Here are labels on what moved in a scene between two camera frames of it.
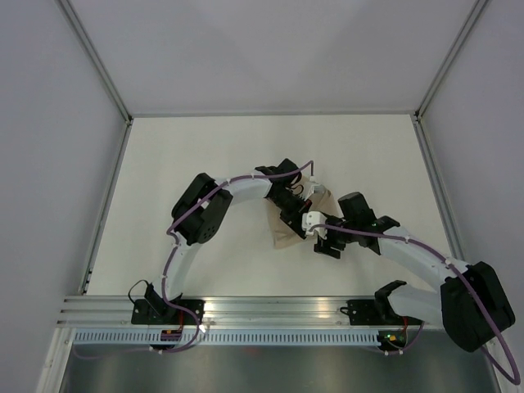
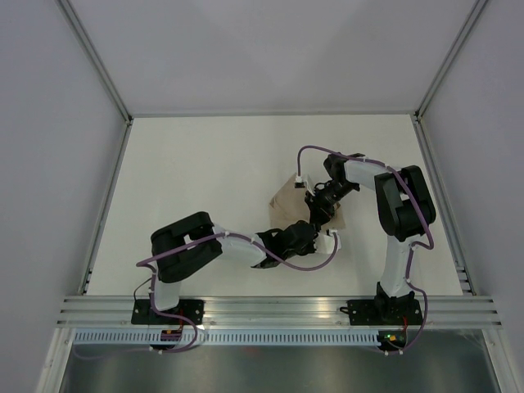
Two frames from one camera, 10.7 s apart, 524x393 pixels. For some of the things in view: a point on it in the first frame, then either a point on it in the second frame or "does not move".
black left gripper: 293,220 -> 311,247
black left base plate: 160,312 does not move
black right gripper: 323,246 -> 318,211
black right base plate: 376,312 does not move
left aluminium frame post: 92,54 does not move
